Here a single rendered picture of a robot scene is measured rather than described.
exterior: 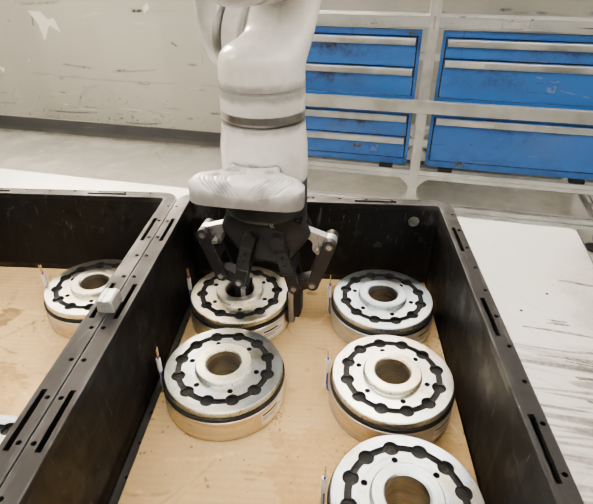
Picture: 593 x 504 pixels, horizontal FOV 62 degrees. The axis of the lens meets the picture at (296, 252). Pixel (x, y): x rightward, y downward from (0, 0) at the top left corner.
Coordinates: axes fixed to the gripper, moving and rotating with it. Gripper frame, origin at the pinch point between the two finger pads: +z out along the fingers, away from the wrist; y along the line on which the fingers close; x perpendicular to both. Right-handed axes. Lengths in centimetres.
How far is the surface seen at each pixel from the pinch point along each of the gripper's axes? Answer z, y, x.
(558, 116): 25, -76, -170
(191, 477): 2.5, 1.6, 19.0
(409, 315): -0.4, -14.2, 0.2
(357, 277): -0.8, -8.7, -4.9
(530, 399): -7.5, -20.6, 16.3
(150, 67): 35, 143, -270
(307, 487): 2.5, -7.1, 18.2
